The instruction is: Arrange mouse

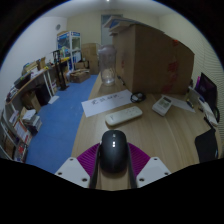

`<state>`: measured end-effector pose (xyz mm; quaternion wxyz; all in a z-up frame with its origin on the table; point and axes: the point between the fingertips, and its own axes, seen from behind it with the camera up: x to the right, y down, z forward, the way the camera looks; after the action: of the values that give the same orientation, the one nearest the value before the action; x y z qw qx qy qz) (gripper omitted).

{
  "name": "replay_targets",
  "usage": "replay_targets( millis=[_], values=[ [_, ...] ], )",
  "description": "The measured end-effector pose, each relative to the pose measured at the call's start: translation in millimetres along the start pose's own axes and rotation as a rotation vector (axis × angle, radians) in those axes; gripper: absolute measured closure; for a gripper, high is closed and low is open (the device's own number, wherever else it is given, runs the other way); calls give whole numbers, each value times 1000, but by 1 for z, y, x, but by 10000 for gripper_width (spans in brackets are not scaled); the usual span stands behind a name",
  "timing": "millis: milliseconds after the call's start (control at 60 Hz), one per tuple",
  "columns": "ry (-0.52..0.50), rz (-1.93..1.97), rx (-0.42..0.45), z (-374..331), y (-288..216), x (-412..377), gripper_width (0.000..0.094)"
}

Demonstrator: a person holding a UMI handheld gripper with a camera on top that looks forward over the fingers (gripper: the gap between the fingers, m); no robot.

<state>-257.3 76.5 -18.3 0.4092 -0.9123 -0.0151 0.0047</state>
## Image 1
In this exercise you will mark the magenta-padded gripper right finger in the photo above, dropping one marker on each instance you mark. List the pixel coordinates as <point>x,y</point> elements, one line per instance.
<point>153,170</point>

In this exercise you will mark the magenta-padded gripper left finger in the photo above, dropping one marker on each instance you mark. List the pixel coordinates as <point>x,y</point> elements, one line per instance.
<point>74,170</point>

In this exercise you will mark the black computer mouse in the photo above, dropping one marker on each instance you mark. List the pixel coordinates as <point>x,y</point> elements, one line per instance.
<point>114,151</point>

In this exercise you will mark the black mouse pad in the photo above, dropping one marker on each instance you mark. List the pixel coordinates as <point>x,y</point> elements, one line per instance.
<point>206,146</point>

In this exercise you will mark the white calculator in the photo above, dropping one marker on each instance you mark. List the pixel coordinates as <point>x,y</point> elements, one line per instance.
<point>162,105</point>

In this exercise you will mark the shelf unit with books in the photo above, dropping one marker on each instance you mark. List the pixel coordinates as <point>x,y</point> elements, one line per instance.
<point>15,133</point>

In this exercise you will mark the white paper sheet with writing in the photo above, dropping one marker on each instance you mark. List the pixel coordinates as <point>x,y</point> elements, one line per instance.
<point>103,103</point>

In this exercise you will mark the low open cardboard box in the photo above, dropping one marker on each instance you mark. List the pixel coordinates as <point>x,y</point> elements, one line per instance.
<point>80,76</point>

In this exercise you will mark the black computer monitor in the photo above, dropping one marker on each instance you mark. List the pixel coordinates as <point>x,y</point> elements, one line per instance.
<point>207,89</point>

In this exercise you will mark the large brown cardboard box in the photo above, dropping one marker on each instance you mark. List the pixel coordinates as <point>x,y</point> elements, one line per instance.
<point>150,60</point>

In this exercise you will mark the clear plastic water jug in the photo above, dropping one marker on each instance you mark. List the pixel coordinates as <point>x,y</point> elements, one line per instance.
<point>107,65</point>

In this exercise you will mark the stacked brown cardboard boxes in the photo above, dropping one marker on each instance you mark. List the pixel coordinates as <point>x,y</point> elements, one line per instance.
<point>90,56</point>

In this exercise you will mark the blue and white display cabinet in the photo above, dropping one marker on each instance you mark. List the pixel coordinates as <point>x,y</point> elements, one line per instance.
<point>68,45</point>

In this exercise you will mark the grey door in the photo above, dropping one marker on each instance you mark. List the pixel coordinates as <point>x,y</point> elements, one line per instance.
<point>107,28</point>

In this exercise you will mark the stack of books on box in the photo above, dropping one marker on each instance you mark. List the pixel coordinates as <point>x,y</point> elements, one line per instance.
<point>120,24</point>

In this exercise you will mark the round wall clock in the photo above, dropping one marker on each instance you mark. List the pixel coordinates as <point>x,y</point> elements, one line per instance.
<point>58,27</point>

